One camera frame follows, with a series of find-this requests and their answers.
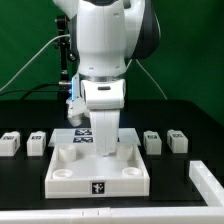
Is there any black cable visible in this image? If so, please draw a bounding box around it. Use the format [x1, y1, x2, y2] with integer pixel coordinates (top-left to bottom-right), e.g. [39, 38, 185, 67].
[0, 81, 72, 100]

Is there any white L-shaped obstacle fence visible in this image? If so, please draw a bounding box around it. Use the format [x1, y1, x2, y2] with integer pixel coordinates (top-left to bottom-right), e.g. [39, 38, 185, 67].
[0, 160, 224, 224]

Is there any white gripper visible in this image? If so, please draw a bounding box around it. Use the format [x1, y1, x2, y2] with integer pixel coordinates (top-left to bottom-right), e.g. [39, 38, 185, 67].
[81, 79, 125, 155]

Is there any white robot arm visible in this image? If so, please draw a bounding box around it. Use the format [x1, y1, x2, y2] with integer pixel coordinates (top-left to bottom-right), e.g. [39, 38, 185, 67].
[53, 0, 160, 155]

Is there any white fiducial marker sheet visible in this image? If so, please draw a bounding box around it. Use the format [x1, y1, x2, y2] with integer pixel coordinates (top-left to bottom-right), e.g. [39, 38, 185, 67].
[48, 128, 141, 147]

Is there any white cable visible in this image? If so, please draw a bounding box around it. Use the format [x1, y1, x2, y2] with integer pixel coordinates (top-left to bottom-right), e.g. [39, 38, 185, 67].
[0, 33, 72, 93]

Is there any black camera stand pole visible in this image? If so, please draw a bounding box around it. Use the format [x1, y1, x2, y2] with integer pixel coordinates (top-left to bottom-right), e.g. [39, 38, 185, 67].
[54, 15, 76, 100]

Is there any white square tabletop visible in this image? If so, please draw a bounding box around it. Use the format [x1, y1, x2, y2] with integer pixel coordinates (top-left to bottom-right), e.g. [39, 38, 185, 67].
[45, 143, 150, 198]

